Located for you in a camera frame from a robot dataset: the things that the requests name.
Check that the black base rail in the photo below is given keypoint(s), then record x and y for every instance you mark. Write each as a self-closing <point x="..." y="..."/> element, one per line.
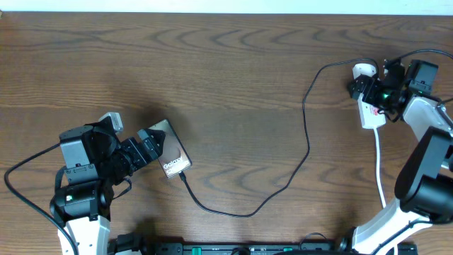
<point x="135" y="243"/>

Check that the white charger plug adapter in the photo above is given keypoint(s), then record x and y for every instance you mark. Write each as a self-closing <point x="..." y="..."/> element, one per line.
<point x="368" y="70"/>

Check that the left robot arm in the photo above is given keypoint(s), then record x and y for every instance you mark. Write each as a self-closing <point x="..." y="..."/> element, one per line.
<point x="95" y="161"/>

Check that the bronze Galaxy smartphone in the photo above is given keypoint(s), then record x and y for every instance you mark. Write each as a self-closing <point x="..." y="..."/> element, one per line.
<point x="174" y="158"/>

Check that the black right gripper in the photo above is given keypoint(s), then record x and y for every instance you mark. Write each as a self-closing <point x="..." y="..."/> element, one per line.
<point x="374" y="85"/>

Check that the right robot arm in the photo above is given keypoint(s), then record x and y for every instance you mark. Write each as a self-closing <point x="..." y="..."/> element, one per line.
<point x="423" y="196"/>

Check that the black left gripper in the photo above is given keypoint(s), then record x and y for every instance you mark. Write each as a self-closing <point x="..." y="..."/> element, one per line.
<point x="129" y="146"/>

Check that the white power strip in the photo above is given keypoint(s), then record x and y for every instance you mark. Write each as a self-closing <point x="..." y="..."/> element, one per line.
<point x="369" y="116"/>

